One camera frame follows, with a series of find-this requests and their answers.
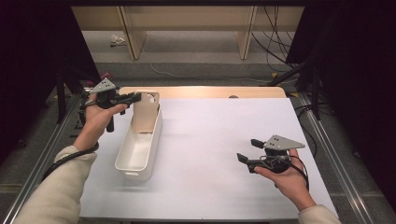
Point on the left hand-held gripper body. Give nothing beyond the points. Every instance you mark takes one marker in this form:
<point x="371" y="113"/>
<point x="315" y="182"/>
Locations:
<point x="104" y="87"/>

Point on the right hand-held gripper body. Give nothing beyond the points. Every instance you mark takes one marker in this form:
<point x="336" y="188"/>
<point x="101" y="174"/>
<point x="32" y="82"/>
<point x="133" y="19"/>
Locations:
<point x="281" y="143"/>

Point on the peach phone case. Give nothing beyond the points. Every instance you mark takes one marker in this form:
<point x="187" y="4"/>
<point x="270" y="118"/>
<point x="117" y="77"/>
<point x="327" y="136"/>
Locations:
<point x="144" y="116"/>

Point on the white plastic storage bin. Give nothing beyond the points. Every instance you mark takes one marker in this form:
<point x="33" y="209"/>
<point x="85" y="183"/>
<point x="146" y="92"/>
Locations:
<point x="137" y="155"/>

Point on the person's right hand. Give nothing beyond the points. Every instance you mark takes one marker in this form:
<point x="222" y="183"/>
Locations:
<point x="292" y="183"/>

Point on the person's left hand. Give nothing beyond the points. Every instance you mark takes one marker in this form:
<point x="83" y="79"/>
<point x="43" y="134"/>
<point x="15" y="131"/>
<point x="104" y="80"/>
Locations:
<point x="93" y="127"/>

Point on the pink object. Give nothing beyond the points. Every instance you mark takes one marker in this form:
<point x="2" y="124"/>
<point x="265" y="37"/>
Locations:
<point x="106" y="74"/>

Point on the white table board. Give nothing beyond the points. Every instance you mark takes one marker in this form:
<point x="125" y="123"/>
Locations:
<point x="249" y="118"/>

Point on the black metal stand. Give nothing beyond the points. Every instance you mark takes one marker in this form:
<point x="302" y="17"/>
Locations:
<point x="316" y="99"/>
<point x="61" y="99"/>

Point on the white crumpled paper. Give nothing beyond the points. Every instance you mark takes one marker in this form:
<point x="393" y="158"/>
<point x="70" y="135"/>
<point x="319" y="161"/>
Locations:
<point x="116" y="39"/>

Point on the yellow tape piece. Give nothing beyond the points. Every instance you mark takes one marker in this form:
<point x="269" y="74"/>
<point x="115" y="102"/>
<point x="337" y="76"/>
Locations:
<point x="293" y="94"/>
<point x="274" y="75"/>

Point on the dark curtain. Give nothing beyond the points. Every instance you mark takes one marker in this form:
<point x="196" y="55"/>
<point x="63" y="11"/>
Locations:
<point x="25" y="46"/>
<point x="358" y="62"/>

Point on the beige wooden shelf unit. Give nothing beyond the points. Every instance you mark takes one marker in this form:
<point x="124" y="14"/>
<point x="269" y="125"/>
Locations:
<point x="186" y="18"/>

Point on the metal floor rail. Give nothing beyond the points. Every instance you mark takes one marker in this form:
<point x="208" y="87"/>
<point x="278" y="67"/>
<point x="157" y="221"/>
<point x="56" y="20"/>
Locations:
<point x="31" y="182"/>
<point x="344" y="174"/>

